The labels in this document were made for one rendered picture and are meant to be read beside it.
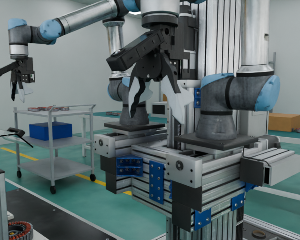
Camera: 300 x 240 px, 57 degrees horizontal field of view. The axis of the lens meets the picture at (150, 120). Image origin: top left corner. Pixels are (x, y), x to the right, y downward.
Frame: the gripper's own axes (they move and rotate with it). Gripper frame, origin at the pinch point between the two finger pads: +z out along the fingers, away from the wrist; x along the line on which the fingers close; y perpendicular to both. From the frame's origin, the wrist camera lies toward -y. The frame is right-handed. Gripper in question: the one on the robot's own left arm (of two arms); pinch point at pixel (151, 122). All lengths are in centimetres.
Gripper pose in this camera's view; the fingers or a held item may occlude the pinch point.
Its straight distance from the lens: 54.9
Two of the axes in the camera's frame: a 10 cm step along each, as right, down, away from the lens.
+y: 7.5, -0.8, 6.5
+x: -6.6, -0.9, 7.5
